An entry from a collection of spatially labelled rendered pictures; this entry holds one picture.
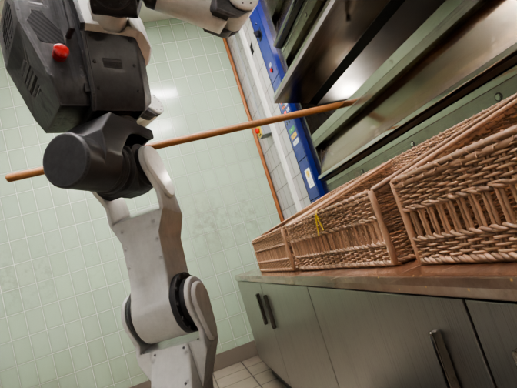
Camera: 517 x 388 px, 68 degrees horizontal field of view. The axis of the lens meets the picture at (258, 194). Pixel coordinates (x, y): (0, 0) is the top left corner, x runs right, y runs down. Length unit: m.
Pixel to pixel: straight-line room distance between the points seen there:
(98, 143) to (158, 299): 0.37
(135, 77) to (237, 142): 1.99
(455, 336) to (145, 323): 0.63
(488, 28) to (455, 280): 0.78
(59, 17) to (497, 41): 1.03
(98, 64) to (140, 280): 0.51
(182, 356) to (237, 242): 1.90
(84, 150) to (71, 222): 2.03
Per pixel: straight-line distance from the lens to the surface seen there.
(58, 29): 1.03
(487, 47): 1.18
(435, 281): 0.60
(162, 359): 0.98
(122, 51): 1.03
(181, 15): 1.00
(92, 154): 0.83
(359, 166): 1.74
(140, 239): 0.97
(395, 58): 1.45
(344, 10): 1.51
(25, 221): 2.92
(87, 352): 2.82
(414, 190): 0.66
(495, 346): 0.58
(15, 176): 1.60
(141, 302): 0.95
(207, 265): 2.75
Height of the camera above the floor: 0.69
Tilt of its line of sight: 8 degrees up
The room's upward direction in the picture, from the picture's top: 17 degrees counter-clockwise
